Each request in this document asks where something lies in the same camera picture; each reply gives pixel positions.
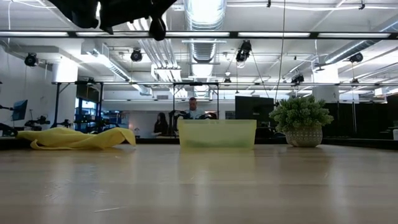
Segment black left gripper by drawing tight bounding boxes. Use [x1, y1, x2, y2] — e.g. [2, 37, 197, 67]
[99, 0, 178, 35]

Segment yellow microfiber towel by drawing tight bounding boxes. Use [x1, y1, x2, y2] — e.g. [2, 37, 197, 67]
[17, 126, 137, 151]

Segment yellow translucent plastic bin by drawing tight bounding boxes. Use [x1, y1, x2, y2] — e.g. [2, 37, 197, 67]
[177, 119, 257, 149]

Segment background monitor on arm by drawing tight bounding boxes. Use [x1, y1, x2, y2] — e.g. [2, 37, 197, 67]
[11, 99, 29, 121]

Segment black overhead crossbar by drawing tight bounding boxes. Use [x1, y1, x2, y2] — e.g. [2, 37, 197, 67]
[0, 30, 398, 40]

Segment person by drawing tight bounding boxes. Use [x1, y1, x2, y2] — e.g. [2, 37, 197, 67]
[185, 96, 206, 121]
[153, 111, 170, 137]

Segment black monitor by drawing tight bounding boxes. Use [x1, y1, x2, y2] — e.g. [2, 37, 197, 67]
[234, 95, 275, 125]

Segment artificial plant in patterned pot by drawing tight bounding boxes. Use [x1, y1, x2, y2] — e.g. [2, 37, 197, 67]
[269, 96, 335, 148]

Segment black cabinet row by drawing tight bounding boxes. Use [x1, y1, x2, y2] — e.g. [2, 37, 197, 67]
[323, 93, 398, 140]

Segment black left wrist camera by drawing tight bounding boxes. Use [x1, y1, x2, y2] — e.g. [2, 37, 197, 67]
[148, 17, 167, 42]

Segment silver ventilation duct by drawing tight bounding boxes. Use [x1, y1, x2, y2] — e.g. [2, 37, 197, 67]
[183, 0, 228, 98]

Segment black background station frame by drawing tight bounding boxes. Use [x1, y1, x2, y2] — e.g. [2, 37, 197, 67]
[51, 80, 105, 131]
[172, 82, 220, 138]

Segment black metal table frame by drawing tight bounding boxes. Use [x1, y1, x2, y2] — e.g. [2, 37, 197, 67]
[0, 138, 398, 151]

